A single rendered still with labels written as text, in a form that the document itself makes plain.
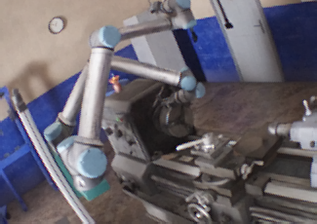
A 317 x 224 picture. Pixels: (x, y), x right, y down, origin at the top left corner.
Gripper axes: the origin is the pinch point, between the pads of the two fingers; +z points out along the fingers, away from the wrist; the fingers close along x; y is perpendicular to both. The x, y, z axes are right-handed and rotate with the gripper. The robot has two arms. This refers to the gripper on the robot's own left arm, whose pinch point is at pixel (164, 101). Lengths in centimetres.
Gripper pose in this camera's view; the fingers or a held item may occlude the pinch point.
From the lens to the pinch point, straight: 236.0
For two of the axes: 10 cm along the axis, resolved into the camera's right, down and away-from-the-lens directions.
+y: -6.2, -6.7, -4.1
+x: -3.6, 7.1, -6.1
